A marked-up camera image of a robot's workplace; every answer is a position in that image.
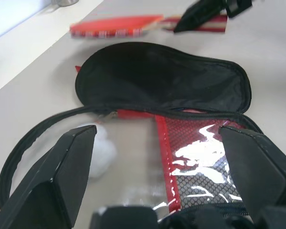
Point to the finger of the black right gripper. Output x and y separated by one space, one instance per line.
197 14
238 7

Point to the black and red paddle case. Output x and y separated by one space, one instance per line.
157 78

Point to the white ball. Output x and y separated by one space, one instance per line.
102 155

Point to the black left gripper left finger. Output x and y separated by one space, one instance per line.
50 171

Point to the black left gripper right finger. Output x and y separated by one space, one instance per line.
259 167

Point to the red table tennis paddle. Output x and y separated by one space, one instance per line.
114 26

